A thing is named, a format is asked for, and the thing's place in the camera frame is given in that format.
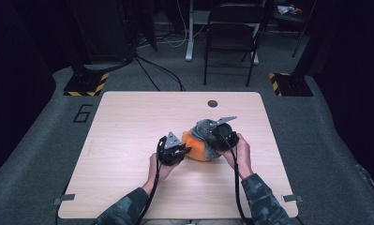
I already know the white and orange small object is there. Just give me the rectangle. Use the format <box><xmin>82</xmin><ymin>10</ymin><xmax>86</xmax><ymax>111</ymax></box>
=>
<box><xmin>277</xmin><ymin>4</ymin><xmax>303</xmax><ymax>16</ymax></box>

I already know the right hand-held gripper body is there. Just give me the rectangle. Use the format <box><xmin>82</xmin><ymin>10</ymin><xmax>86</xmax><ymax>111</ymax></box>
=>
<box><xmin>208</xmin><ymin>115</ymin><xmax>240</xmax><ymax>153</ymax></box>

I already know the person's right hand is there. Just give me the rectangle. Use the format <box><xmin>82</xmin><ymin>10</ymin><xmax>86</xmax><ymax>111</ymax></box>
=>
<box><xmin>222</xmin><ymin>133</ymin><xmax>254</xmax><ymax>180</ymax></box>

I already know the dark cabinet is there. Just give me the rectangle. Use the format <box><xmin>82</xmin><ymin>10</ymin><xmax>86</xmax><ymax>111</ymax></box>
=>
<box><xmin>67</xmin><ymin>0</ymin><xmax>136</xmax><ymax>64</ymax></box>

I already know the dark side table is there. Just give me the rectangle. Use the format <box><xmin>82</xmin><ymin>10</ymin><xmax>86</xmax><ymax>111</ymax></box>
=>
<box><xmin>273</xmin><ymin>0</ymin><xmax>317</xmax><ymax>59</ymax></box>

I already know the grey cloth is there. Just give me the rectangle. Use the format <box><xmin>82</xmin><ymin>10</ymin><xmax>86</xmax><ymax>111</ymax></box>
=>
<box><xmin>189</xmin><ymin>118</ymin><xmax>226</xmax><ymax>159</ymax></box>

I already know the dark curtain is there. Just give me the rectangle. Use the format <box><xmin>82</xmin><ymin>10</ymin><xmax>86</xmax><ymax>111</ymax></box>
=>
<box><xmin>312</xmin><ymin>0</ymin><xmax>374</xmax><ymax>201</ymax></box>
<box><xmin>0</xmin><ymin>0</ymin><xmax>57</xmax><ymax>182</ymax></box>

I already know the left hand-held gripper black cable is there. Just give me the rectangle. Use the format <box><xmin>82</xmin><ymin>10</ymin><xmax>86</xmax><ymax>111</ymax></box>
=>
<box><xmin>135</xmin><ymin>135</ymin><xmax>168</xmax><ymax>225</ymax></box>

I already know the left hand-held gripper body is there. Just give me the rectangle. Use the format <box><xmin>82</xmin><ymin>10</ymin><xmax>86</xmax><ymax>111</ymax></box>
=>
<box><xmin>156</xmin><ymin>131</ymin><xmax>183</xmax><ymax>167</ymax></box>

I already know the person's left hand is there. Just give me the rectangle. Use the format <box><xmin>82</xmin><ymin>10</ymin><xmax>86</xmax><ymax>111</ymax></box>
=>
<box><xmin>148</xmin><ymin>153</ymin><xmax>178</xmax><ymax>186</ymax></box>

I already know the orange plush toy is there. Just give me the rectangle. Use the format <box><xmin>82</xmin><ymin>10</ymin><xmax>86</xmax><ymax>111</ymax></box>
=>
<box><xmin>181</xmin><ymin>130</ymin><xmax>214</xmax><ymax>162</ymax></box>

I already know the black yellow striped base plate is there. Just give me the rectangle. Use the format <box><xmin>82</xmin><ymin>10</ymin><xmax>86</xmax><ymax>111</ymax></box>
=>
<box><xmin>63</xmin><ymin>72</ymin><xmax>110</xmax><ymax>98</ymax></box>
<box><xmin>268</xmin><ymin>72</ymin><xmax>314</xmax><ymax>98</ymax></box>

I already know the black floor cable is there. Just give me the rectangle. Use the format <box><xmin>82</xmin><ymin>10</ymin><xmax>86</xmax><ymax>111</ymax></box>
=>
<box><xmin>137</xmin><ymin>55</ymin><xmax>187</xmax><ymax>92</ymax></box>
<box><xmin>133</xmin><ymin>55</ymin><xmax>161</xmax><ymax>92</ymax></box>

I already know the grey tape strip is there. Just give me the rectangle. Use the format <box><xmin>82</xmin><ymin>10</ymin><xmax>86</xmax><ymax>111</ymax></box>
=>
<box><xmin>52</xmin><ymin>193</ymin><xmax>76</xmax><ymax>205</ymax></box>
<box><xmin>282</xmin><ymin>194</ymin><xmax>304</xmax><ymax>203</ymax></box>

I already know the right hand-held gripper black cable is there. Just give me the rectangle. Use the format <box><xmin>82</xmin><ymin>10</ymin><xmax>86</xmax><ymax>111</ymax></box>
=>
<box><xmin>212</xmin><ymin>129</ymin><xmax>254</xmax><ymax>225</ymax></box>

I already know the hand-held gripper black cable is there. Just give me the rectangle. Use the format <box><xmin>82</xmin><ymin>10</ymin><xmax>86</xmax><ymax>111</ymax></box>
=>
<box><xmin>212</xmin><ymin>129</ymin><xmax>254</xmax><ymax>225</ymax></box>
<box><xmin>135</xmin><ymin>135</ymin><xmax>168</xmax><ymax>225</ymax></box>

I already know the white floor cable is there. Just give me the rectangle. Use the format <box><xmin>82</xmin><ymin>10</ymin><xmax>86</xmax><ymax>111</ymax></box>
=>
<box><xmin>137</xmin><ymin>0</ymin><xmax>207</xmax><ymax>50</ymax></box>

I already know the black folding chair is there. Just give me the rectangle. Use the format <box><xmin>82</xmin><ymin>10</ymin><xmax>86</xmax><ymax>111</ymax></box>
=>
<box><xmin>202</xmin><ymin>2</ymin><xmax>268</xmax><ymax>88</ymax></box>

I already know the white desk leg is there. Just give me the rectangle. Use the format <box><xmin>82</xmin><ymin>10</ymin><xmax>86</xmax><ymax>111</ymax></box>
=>
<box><xmin>185</xmin><ymin>0</ymin><xmax>196</xmax><ymax>62</ymax></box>

